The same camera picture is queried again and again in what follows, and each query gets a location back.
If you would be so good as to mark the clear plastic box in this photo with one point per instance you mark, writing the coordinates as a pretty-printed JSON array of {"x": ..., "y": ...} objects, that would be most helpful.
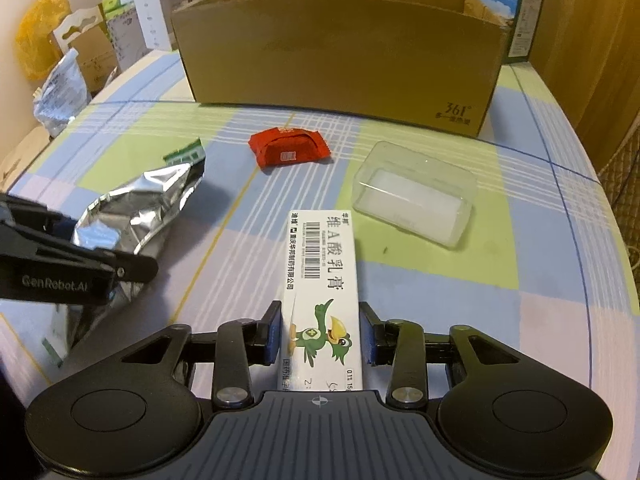
[{"x": 415, "y": 192}]

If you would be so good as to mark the white ointment box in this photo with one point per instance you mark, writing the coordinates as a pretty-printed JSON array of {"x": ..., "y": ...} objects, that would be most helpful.
[{"x": 320, "y": 339}]

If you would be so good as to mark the silver green foil pouch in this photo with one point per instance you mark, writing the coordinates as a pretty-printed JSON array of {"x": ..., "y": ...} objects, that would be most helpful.
[{"x": 135, "y": 218}]

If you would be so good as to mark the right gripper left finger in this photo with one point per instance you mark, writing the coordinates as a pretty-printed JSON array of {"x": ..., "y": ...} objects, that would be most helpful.
[{"x": 241, "y": 344}]

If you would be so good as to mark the silver printed bag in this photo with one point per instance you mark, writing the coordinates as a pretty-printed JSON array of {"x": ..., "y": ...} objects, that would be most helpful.
[{"x": 63, "y": 96}]

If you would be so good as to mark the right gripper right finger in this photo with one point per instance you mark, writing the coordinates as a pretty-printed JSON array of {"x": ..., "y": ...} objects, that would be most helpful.
[{"x": 400, "y": 345}]

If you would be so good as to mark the large cardboard box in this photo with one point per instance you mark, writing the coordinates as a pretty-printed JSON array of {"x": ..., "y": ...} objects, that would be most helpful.
[{"x": 428, "y": 63}]

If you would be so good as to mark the brown hanging cardboard package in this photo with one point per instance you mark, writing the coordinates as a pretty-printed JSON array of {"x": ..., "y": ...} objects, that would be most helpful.
[{"x": 85, "y": 31}]

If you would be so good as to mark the plaid tablecloth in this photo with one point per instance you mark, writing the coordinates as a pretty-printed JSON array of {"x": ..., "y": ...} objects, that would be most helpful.
[{"x": 510, "y": 232}]

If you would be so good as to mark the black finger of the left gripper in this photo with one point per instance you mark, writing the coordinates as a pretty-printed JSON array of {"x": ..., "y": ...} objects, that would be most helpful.
[{"x": 132, "y": 268}]

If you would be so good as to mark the wicker chair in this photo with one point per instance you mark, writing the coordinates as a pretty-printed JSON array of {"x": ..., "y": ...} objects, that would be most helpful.
[{"x": 620, "y": 180}]

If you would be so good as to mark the yellow plastic bag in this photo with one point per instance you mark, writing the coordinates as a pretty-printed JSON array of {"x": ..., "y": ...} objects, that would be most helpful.
[{"x": 35, "y": 48}]

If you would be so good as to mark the red snack packet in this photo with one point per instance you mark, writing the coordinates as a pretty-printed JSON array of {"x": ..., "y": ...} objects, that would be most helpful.
[{"x": 287, "y": 146}]

